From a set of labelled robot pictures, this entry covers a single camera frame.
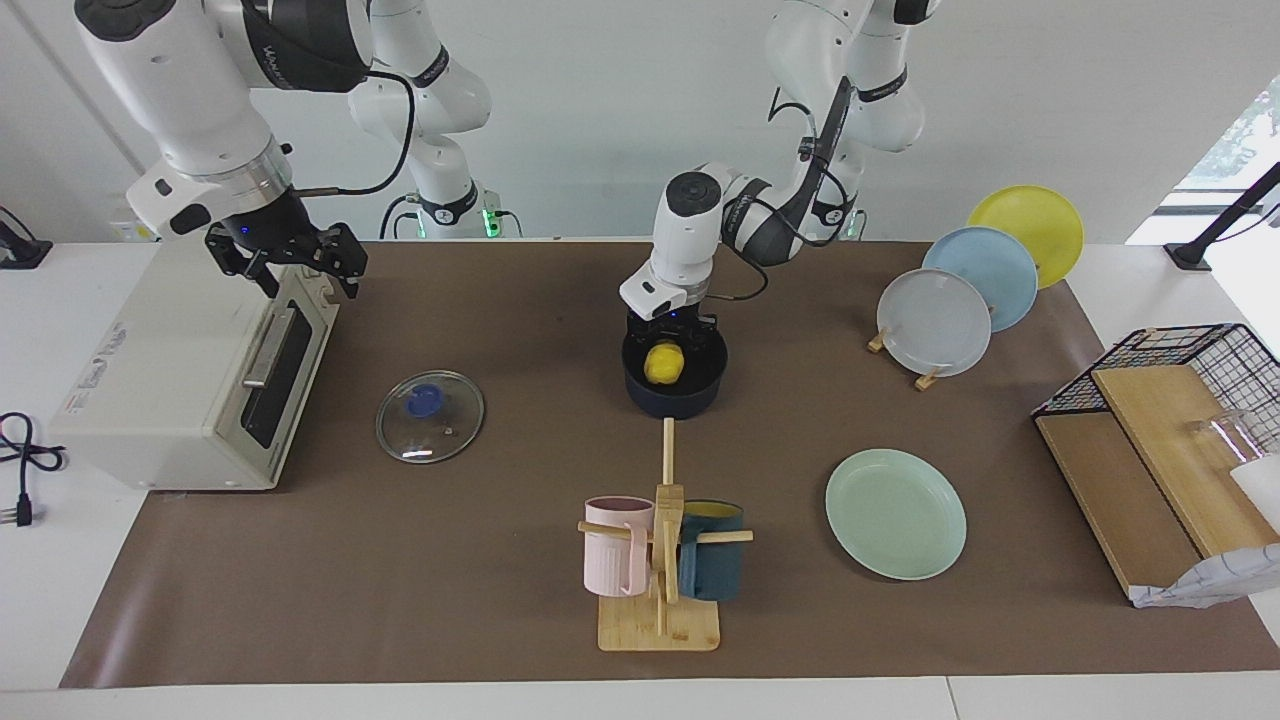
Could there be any black metal stand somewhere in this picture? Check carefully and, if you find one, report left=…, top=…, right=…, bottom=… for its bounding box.
left=1163, top=160, right=1280, bottom=271
left=0, top=205, right=53, bottom=271

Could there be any yellow potato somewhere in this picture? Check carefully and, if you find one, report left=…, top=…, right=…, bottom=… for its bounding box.
left=643, top=341, right=686, bottom=386

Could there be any wooden plate rack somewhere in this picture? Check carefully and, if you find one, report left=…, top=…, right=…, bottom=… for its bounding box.
left=866, top=325, right=946, bottom=392

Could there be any pink mug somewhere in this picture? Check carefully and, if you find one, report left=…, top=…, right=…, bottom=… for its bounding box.
left=583, top=496, right=656, bottom=598

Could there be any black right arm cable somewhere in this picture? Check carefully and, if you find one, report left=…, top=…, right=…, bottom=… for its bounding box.
left=290, top=65, right=416, bottom=198

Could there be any black power cable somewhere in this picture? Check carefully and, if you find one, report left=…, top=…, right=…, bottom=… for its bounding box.
left=0, top=412, right=66, bottom=529

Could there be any dark pot with purple handle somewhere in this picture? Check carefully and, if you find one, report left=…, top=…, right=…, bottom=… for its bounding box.
left=621, top=318, right=729, bottom=421

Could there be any white container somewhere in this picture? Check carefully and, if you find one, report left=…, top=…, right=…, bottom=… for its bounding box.
left=1228, top=455, right=1280, bottom=506

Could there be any brown table mat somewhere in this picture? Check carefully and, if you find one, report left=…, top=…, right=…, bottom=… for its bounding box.
left=60, top=240, right=1280, bottom=689

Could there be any yellow plate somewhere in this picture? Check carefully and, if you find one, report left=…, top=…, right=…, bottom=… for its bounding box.
left=967, top=185, right=1085, bottom=291

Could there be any white patterned cloth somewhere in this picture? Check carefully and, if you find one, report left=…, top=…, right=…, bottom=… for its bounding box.
left=1128, top=543, right=1280, bottom=609

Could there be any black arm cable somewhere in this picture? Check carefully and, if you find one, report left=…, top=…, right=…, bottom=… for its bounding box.
left=290, top=65, right=416, bottom=198
left=700, top=75, right=861, bottom=301

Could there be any glass lid with purple knob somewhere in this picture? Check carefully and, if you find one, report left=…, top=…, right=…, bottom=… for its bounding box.
left=375, top=370, right=486, bottom=465

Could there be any beige toaster oven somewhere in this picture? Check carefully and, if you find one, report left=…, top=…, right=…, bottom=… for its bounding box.
left=50, top=240, right=341, bottom=491

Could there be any dark blue mug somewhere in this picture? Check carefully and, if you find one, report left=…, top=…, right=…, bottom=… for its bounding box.
left=677, top=499, right=746, bottom=602

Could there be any light blue plate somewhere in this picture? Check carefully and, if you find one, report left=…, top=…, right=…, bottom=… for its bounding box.
left=922, top=226, right=1039, bottom=333

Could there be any grey plate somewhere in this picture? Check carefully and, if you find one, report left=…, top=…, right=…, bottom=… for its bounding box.
left=877, top=268, right=993, bottom=378

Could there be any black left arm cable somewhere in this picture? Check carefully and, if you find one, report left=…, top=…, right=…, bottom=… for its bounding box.
left=700, top=75, right=861, bottom=301

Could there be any clear glass cup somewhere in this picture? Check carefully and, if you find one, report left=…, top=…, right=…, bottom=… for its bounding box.
left=1185, top=408, right=1266, bottom=471

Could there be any wooden shelf with wire basket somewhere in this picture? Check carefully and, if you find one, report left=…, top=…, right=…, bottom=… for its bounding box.
left=1032, top=323, right=1280, bottom=601

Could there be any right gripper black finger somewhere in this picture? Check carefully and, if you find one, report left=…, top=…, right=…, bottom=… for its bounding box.
left=215, top=250, right=283, bottom=301
left=300, top=224, right=367, bottom=301

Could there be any green plate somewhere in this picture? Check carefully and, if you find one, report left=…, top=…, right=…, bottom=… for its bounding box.
left=825, top=448, right=968, bottom=581

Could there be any wooden mug tree stand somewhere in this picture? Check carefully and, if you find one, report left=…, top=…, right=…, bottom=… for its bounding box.
left=577, top=418, right=754, bottom=653

